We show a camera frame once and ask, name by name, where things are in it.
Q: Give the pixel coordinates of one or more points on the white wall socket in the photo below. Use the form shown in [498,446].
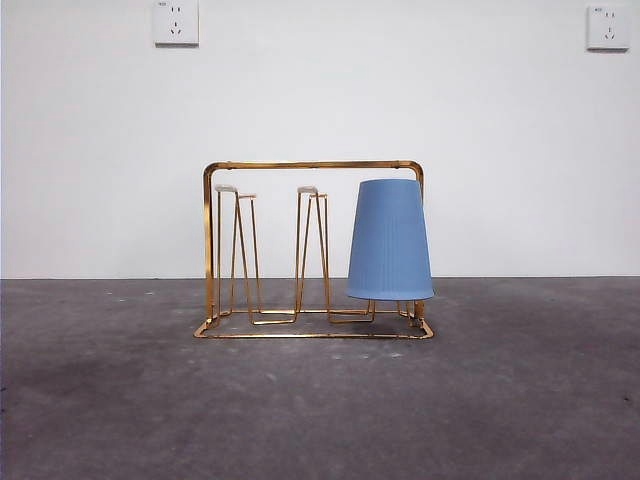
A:
[608,30]
[176,30]

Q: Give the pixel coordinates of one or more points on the blue ribbed plastic cup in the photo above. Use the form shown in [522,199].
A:
[390,240]

